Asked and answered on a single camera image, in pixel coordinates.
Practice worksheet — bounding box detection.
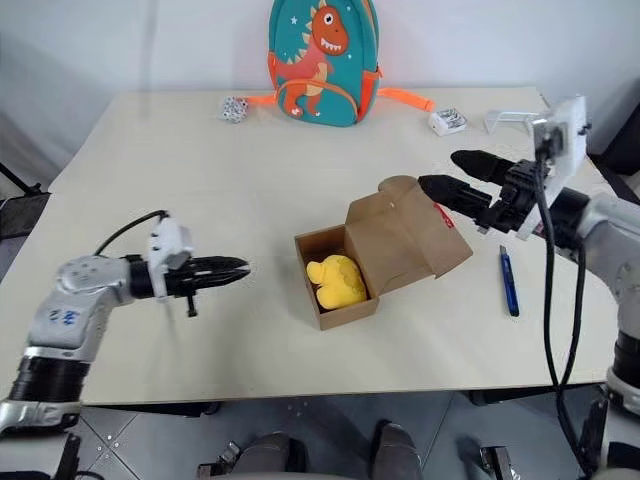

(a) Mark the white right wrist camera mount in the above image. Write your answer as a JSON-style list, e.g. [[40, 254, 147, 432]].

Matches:
[[519, 94, 592, 241]]

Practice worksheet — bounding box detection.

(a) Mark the small crumpled patterned object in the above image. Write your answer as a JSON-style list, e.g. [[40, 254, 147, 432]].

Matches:
[[219, 95, 250, 123]]

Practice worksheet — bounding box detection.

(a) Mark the dark rounded shape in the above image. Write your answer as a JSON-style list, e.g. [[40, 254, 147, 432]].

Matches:
[[239, 432, 307, 474], [372, 419, 419, 480]]

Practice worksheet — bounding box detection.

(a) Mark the black fabric bag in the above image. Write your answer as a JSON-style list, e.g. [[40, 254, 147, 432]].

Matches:
[[0, 192, 51, 241]]

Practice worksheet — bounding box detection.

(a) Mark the metal caster bracket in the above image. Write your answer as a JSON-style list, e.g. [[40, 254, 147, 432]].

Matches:
[[197, 440, 242, 480], [479, 446, 517, 480]]

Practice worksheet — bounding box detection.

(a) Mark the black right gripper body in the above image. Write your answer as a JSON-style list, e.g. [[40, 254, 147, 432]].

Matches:
[[477, 159, 551, 236]]

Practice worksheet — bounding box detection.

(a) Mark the brown cardboard box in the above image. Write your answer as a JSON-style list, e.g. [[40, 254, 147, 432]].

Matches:
[[293, 174, 475, 331]]

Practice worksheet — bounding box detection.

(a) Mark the clear acrylic stand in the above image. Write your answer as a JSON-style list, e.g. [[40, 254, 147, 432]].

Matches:
[[483, 108, 544, 135]]

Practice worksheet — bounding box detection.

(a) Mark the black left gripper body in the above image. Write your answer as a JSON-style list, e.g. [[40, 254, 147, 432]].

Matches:
[[164, 261, 202, 319]]

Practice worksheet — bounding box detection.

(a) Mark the red tape seal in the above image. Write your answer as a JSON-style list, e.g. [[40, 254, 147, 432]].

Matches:
[[433, 202, 457, 232]]

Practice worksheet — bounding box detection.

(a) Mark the black equipment block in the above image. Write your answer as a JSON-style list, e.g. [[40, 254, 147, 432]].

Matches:
[[584, 114, 640, 177]]

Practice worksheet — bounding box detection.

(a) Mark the black tripod leg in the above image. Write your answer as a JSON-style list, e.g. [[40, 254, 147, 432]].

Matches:
[[0, 159, 44, 197]]

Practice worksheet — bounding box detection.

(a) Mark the yellow plush toy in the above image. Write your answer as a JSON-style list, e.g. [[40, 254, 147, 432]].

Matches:
[[305, 253, 369, 310]]

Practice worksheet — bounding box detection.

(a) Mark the teal dinosaur backpack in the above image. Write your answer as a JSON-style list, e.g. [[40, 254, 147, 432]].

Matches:
[[247, 0, 435, 130]]

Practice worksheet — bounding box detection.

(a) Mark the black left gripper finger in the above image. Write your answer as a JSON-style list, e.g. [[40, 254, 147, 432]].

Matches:
[[195, 269, 253, 290], [193, 255, 252, 274]]

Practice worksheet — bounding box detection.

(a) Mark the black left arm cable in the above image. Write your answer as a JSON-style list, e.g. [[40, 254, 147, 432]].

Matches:
[[94, 209, 169, 256]]

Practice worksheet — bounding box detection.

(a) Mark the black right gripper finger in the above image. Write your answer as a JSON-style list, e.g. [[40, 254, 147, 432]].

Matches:
[[449, 149, 516, 184], [417, 174, 494, 222]]

